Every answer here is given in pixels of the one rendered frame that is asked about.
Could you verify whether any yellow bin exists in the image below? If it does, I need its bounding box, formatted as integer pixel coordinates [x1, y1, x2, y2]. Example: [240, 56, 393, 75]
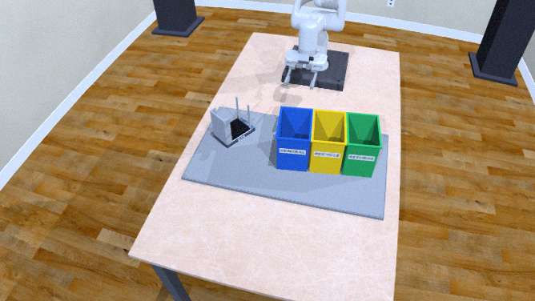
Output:
[309, 109, 347, 175]

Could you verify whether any green bin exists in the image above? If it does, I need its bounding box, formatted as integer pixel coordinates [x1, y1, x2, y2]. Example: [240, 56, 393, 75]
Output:
[342, 112, 382, 178]

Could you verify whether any blue open bin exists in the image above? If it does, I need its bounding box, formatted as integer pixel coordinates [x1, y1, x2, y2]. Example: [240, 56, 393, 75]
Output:
[276, 106, 313, 171]

